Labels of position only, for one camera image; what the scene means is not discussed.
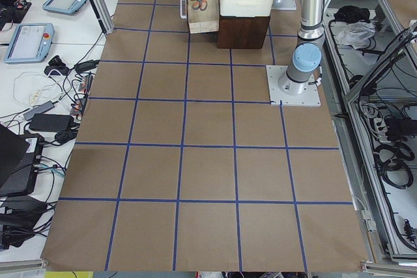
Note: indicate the orange grey handled scissors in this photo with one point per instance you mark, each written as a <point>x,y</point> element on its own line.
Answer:
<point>200,5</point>

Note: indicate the wooden top drawer white handle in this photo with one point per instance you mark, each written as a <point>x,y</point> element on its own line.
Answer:
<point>198,21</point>

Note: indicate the dark wooden drawer cabinet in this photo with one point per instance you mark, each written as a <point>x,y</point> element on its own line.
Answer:
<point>242,32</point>

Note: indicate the blue teach pendant far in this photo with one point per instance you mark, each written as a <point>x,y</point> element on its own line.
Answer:
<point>66,7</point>

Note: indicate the blue teach pendant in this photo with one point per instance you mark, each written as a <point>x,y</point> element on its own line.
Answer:
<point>66,7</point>
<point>30,43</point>

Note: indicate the black cloth bundle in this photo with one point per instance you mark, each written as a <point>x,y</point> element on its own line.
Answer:
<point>352,14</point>

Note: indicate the white crumpled cloth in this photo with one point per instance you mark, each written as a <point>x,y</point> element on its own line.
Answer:
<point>357,35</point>

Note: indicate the blue teach pendant near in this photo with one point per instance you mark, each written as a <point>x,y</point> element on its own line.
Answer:
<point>30,43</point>

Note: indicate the grey usb hub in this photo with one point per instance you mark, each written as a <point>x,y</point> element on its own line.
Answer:
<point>40,109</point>

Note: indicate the black power adapter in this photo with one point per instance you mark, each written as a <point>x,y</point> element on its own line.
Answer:
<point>50,122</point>

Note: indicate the black laptop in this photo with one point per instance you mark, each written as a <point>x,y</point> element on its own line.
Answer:
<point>20,154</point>

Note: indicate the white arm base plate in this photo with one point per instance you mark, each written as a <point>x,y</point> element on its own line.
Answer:
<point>284,92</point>

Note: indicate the aluminium side rack frame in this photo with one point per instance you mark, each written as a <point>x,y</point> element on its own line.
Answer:
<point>377,87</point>

